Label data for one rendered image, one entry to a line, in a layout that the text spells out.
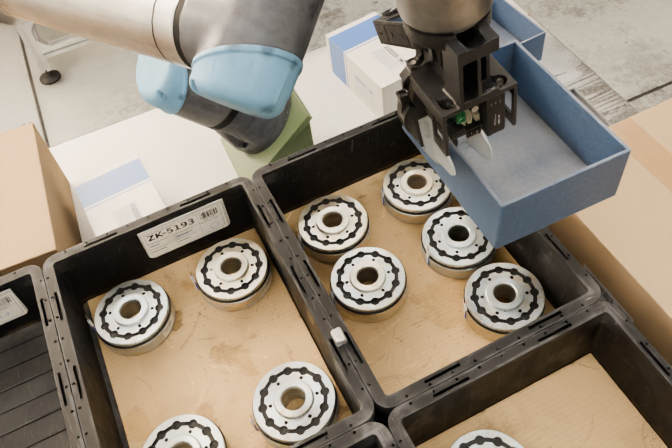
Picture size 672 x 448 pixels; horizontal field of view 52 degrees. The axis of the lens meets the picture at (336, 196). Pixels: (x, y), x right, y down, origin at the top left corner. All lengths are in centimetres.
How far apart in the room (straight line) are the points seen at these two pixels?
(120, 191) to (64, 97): 158
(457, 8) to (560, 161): 32
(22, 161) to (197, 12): 77
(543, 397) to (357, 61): 73
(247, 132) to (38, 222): 35
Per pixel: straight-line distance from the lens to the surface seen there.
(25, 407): 103
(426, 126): 67
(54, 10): 66
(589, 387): 93
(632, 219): 99
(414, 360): 92
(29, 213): 117
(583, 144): 80
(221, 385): 94
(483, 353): 81
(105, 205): 122
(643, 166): 105
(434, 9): 53
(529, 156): 80
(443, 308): 95
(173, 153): 139
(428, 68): 62
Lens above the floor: 166
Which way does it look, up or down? 50 degrees down
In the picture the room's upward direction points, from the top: 9 degrees counter-clockwise
